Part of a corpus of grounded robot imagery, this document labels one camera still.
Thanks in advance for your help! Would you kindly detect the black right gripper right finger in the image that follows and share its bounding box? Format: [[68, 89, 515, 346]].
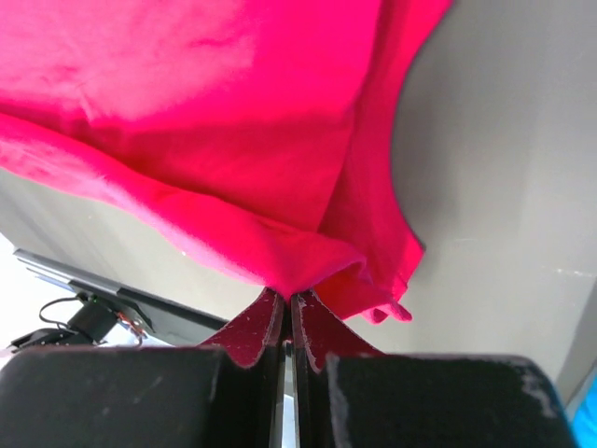
[[290, 291, 576, 447]]

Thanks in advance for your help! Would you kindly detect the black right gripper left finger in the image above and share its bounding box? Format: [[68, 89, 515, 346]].
[[1, 290, 285, 447]]

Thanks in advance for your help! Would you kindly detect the red t shirt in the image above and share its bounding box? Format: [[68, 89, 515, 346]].
[[1, 1, 451, 323]]

